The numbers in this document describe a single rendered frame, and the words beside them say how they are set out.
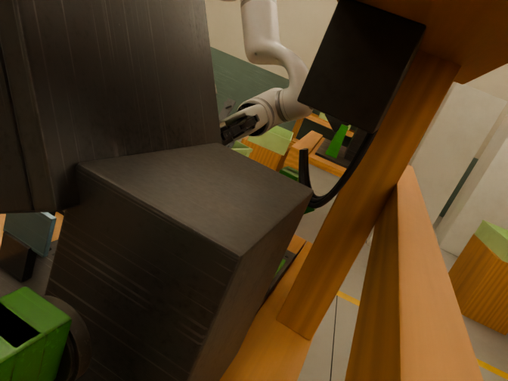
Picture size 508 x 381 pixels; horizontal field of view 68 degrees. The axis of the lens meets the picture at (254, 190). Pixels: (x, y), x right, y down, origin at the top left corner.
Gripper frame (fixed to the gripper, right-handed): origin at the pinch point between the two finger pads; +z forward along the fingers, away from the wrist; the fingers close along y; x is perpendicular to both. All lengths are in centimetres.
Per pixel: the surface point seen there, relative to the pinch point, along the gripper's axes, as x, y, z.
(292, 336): 45.3, -4.6, 1.8
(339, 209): 23.2, 13.5, -7.8
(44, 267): 6.7, -30.1, 24.9
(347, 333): 159, -72, -131
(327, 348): 147, -74, -105
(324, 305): 41.3, 3.8, -2.6
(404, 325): 13, 35, 40
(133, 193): -0.8, 15.9, 36.5
